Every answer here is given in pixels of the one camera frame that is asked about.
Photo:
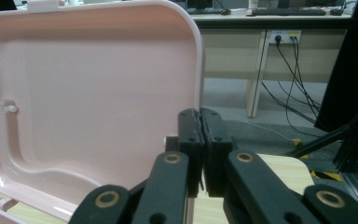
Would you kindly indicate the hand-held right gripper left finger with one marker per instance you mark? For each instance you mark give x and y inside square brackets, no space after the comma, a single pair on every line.
[191,155]

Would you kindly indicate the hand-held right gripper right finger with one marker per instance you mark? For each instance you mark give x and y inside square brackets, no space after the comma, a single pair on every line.
[217,161]

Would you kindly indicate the pink plastic storage box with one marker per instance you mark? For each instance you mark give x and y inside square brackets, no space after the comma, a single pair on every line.
[90,93]

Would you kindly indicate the yellow black floor tape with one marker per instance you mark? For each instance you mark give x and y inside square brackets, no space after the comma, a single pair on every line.
[326,176]
[296,142]

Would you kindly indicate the light wooden desk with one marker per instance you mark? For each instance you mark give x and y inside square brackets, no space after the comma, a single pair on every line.
[230,59]

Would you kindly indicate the black metal stand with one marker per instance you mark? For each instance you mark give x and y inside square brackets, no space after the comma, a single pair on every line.
[354,140]

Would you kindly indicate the black keyboard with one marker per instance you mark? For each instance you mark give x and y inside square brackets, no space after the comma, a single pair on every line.
[206,11]
[289,11]

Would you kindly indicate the black computer mouse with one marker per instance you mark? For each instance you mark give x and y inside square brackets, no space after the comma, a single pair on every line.
[336,11]
[226,12]

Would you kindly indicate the dark monitor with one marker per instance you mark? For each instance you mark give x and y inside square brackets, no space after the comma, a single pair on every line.
[199,3]
[310,3]

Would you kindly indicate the black curtain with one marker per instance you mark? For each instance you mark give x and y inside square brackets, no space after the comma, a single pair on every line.
[348,62]

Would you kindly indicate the white wall socket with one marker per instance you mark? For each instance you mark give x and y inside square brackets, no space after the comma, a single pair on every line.
[286,36]

